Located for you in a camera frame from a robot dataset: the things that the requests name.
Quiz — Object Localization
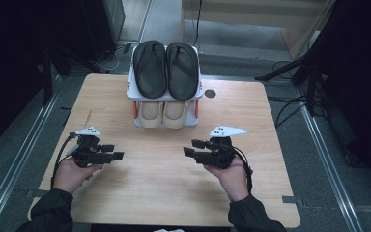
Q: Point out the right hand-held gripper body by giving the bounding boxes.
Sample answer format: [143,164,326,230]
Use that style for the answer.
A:
[202,125,249,170]

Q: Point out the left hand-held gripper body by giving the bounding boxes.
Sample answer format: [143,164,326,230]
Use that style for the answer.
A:
[71,126,115,169]

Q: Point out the cream perforated clog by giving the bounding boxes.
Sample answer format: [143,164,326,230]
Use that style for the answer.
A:
[162,100,191,130]
[137,100,165,129]

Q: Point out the white two-tier shoe rack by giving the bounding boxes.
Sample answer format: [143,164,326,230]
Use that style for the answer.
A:
[126,45,205,129]

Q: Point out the black flip-flop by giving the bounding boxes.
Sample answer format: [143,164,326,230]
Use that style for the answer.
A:
[132,40,169,100]
[166,42,201,101]

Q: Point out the person's left hand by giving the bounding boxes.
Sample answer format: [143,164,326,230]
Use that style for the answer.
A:
[51,157,104,194]

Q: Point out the person's right hand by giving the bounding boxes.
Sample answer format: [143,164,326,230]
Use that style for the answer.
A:
[204,156,250,202]

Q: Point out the grey tape strip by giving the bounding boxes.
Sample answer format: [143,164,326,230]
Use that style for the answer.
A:
[282,195,304,206]
[25,188,51,199]

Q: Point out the black metal stand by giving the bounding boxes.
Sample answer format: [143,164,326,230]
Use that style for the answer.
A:
[37,42,104,106]

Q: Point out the dark cabinet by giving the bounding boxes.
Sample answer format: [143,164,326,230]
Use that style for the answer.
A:
[80,0,126,63]

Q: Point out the black tripod stand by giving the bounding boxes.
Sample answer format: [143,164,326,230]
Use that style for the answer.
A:
[254,47,328,117]

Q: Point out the dark curtain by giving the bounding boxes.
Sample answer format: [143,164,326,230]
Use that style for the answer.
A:
[0,0,85,154]
[305,0,371,182]

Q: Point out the left hand-held gripper black cable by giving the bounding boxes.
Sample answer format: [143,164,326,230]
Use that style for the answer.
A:
[50,132,82,189]

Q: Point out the metal floor rail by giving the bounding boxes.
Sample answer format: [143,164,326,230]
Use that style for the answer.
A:
[294,86,365,232]
[0,75,63,232]

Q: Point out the black floor cables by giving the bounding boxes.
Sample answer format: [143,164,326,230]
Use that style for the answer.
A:
[267,95,328,129]

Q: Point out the white floor cable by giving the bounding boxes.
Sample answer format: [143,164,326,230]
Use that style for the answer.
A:
[95,47,125,73]

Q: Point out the black hanging cable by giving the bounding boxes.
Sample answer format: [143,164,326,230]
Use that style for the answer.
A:
[191,0,204,47]

